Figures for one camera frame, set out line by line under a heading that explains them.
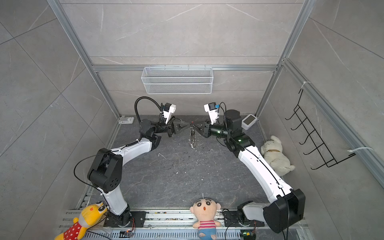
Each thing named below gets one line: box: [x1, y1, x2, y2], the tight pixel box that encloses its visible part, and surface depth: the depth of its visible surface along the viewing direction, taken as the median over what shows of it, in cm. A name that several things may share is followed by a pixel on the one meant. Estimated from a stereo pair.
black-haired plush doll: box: [189, 198, 222, 240], surface depth 70 cm
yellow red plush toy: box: [54, 201, 108, 240], surface depth 69 cm
